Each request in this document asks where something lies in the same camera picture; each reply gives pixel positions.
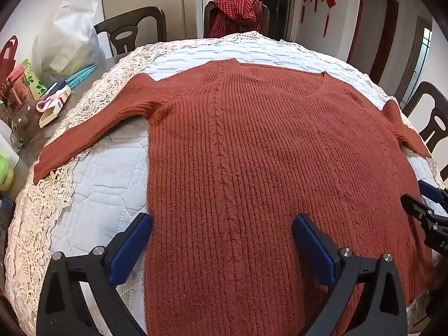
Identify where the rust red knit sweater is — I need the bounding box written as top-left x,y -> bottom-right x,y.
33,59 -> 435,336

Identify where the red checked garment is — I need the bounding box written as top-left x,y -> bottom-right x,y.
209,0 -> 263,38

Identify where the brown wooden door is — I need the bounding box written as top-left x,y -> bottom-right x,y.
346,0 -> 400,85

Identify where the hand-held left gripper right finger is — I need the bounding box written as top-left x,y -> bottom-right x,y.
293,213 -> 408,336

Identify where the white carton with pink ribbon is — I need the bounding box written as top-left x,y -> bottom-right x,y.
37,85 -> 72,128

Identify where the pink leaf print box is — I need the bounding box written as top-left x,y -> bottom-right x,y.
7,59 -> 48,109

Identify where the red gift bag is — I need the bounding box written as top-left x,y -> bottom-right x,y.
0,36 -> 20,102

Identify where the dark wooden chair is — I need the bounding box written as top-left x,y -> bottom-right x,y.
94,6 -> 167,59
204,1 -> 271,39
402,81 -> 448,155

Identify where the translucent white plastic bag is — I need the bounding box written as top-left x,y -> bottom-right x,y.
32,1 -> 106,78

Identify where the door with glass pane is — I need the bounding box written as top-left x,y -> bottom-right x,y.
394,14 -> 435,104

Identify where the green plastic container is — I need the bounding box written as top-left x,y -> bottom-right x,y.
0,154 -> 15,191

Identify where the dark doorway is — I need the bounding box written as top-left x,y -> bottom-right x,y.
259,0 -> 293,41

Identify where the cream lace tablecloth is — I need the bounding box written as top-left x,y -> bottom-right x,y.
4,31 -> 448,326

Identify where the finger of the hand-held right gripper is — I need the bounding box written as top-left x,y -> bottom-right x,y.
400,193 -> 438,225
418,180 -> 448,204

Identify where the glass jar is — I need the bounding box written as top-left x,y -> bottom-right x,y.
10,98 -> 42,149

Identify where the pale blue quilted pad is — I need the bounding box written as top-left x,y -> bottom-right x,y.
45,35 -> 442,302

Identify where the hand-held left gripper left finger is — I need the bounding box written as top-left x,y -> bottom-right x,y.
36,213 -> 154,336

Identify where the beige tall cabinet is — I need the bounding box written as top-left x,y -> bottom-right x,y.
100,0 -> 197,39

